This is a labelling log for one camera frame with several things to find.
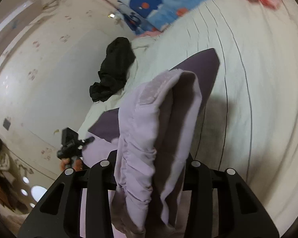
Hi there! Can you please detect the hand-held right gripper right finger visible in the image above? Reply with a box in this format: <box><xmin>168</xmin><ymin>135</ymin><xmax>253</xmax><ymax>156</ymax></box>
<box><xmin>179</xmin><ymin>152</ymin><xmax>280</xmax><ymax>238</ymax></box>

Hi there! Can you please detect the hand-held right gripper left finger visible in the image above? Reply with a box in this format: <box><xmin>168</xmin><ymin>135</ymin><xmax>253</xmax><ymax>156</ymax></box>
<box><xmin>17</xmin><ymin>151</ymin><xmax>120</xmax><ymax>238</ymax></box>

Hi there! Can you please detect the purple jacket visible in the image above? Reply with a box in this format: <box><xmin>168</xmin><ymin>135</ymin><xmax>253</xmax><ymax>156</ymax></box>
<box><xmin>79</xmin><ymin>48</ymin><xmax>220</xmax><ymax>238</ymax></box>

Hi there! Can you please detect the person's left hand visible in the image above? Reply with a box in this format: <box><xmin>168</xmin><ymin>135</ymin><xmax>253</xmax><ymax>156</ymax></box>
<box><xmin>60</xmin><ymin>157</ymin><xmax>83</xmax><ymax>173</ymax></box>

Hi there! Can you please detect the black jacket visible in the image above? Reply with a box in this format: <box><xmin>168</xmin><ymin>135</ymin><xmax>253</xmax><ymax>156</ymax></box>
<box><xmin>89</xmin><ymin>37</ymin><xmax>136</xmax><ymax>103</ymax></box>

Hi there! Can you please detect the blue whale print curtain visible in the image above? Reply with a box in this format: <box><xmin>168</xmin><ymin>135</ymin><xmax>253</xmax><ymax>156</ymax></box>
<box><xmin>117</xmin><ymin>0</ymin><xmax>236</xmax><ymax>34</ymax></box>

